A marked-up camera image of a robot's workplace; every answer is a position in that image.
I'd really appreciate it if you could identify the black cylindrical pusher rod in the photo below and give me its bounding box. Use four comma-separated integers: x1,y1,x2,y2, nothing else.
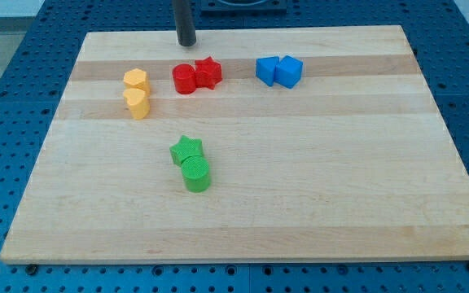
172,0,196,46

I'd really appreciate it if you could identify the red star block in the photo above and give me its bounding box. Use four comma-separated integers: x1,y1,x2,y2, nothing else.
195,56,222,90

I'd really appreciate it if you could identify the green star block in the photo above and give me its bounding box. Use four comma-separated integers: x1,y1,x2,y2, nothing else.
169,135,204,166

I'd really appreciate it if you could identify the red cylinder block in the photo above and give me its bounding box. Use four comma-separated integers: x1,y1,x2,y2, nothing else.
172,63,196,94

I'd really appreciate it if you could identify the yellow hexagon block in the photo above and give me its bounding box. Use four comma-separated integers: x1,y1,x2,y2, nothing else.
123,68,151,96

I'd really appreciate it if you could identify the yellow heart block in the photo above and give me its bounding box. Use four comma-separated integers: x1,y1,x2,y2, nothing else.
123,88,151,120

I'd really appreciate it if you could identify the blue triangle block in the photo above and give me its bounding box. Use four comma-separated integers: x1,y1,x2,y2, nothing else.
255,56,279,86

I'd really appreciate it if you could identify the blue cube block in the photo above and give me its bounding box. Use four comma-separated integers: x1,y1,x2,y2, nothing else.
274,55,303,89

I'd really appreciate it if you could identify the green cylinder block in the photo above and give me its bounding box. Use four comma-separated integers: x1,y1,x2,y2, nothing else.
181,156,211,193

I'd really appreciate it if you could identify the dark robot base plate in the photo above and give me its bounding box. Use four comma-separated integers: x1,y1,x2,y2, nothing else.
198,0,287,15

